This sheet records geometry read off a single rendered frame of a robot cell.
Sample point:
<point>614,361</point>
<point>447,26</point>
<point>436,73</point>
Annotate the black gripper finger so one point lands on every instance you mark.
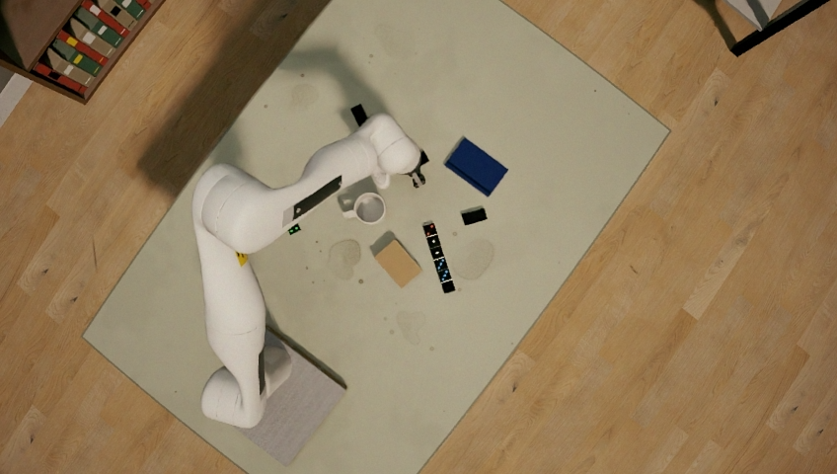
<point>418,179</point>

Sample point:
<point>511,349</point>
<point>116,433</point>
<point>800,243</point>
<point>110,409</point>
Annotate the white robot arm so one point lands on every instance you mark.
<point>246,215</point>

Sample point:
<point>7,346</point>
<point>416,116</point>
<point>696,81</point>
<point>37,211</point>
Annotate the white mug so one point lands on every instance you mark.
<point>369,207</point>

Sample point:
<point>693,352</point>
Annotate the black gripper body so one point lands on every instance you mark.
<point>415,169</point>

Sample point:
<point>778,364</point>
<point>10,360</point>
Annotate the dark blue rectangular block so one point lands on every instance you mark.
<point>476,167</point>

